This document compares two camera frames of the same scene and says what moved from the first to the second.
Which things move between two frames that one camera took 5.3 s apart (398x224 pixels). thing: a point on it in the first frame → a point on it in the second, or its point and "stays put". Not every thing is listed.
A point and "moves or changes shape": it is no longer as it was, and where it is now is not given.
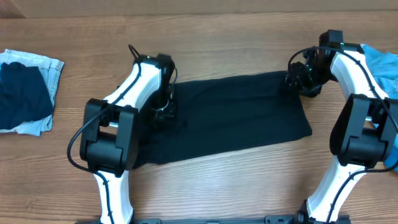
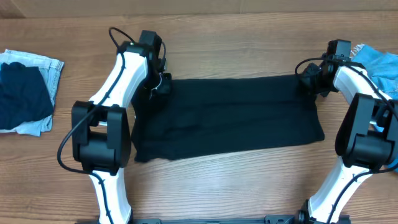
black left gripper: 166,109 → 163,84
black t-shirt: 218,114 moves or changes shape
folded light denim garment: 51,70 stays put
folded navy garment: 24,95 stays put
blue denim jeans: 384,64 stays put
